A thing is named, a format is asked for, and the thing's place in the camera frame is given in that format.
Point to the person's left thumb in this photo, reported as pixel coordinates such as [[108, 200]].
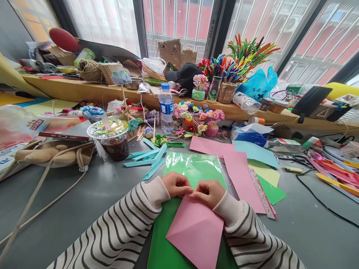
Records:
[[185, 191]]

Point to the light blue paper sheet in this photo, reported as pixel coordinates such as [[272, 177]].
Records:
[[255, 154]]

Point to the window with metal bars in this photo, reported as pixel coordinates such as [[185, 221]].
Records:
[[179, 25]]

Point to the clear patterned ruler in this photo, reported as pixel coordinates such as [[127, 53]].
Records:
[[262, 193]]

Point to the red-cased smartphone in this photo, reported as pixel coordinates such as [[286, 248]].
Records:
[[63, 136]]

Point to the short cardboard flower craft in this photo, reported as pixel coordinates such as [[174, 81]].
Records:
[[189, 57]]

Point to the black cap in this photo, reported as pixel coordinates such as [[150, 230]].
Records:
[[183, 75]]

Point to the popsicle stick box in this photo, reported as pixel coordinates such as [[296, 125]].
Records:
[[110, 73]]

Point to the person's right hand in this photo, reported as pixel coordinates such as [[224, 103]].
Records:
[[213, 193]]

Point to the lying clear bottle green label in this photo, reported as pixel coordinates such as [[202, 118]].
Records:
[[283, 143]]

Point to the blue plastic bag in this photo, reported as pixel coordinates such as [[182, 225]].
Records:
[[256, 84]]

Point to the person's right thumb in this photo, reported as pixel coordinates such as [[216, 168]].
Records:
[[197, 197]]

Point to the person's left fingers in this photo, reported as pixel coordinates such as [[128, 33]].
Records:
[[179, 180]]

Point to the small dark jar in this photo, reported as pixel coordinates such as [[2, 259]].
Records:
[[266, 104]]

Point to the wooden window ledge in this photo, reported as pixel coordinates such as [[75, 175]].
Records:
[[84, 89]]

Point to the pink flowers in green pot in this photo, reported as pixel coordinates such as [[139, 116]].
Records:
[[199, 88]]

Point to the bright green paper sheet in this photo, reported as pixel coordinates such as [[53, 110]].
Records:
[[273, 193]]

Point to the red oval paddle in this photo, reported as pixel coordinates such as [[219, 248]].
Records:
[[64, 39]]

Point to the dark green paper sheet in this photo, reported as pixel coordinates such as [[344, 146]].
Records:
[[160, 246]]

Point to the green and red glue stick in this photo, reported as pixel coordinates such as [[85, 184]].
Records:
[[311, 143]]

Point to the woven wicker basket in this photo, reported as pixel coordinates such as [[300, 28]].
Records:
[[226, 92]]

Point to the metal bowl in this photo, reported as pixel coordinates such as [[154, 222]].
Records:
[[134, 84]]

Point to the blue paper flower on stick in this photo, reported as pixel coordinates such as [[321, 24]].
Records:
[[121, 77]]

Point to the long pink paper sheet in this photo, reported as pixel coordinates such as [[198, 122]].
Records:
[[242, 182]]

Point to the person's left hand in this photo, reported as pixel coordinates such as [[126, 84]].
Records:
[[176, 183]]

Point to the white paper cup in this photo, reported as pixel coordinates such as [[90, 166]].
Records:
[[350, 150]]

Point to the red and white plastic bag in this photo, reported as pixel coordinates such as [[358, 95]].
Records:
[[25, 126]]

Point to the bunch of colourful pipe cleaners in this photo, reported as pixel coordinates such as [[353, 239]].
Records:
[[238, 60]]

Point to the pile of blue folded strips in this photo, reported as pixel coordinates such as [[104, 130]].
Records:
[[151, 161]]

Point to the black scissors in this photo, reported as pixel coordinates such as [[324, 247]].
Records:
[[294, 159]]

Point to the tall cardboard flower craft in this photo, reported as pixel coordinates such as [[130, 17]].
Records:
[[169, 51]]

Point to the person's right fingers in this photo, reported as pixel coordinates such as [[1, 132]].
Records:
[[204, 187]]

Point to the black flat stand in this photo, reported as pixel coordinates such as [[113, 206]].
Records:
[[312, 99]]

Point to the small amber jar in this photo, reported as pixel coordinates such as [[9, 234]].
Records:
[[279, 106]]

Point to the white bottle orange cap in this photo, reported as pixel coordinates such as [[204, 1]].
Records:
[[256, 120]]

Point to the green dish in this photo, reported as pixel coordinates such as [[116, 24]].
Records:
[[155, 81]]

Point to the blue tissue pack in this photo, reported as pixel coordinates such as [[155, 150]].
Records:
[[248, 137]]

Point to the coffee drink bottle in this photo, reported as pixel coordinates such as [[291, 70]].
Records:
[[213, 91]]

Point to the ball of jute twine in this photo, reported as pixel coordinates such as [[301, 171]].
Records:
[[89, 70]]

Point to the pile of coloured folded strips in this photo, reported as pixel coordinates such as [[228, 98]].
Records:
[[336, 175]]

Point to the pale yellow lighter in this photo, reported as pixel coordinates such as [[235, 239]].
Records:
[[293, 169]]

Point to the group of pipe cleaner flowers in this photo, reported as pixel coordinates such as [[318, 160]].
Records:
[[199, 117]]

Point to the plastic sleeve of green paper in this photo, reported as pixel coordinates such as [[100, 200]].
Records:
[[193, 165]]

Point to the small pink paper sheet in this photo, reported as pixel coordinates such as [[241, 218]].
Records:
[[210, 147]]

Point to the upright clear water bottle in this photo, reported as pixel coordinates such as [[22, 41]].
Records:
[[166, 109]]

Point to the beige plush bag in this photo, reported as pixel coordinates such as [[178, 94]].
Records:
[[56, 155]]

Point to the pale yellow paper sheet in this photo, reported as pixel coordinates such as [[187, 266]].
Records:
[[267, 175]]

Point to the plastic cup of dark drink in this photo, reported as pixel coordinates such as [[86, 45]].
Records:
[[112, 140]]

